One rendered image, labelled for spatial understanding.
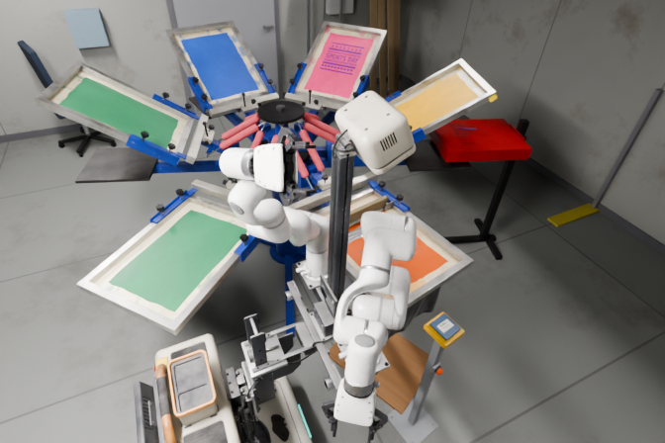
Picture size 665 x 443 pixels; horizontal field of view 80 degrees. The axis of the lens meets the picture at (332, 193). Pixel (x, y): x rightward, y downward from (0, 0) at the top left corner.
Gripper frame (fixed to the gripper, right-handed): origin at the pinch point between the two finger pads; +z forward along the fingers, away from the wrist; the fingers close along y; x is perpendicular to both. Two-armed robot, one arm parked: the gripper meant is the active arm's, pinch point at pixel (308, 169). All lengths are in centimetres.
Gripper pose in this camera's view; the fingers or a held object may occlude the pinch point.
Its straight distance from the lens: 81.5
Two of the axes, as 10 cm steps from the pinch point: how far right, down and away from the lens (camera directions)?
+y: -0.1, -9.9, -1.5
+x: 6.8, -1.2, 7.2
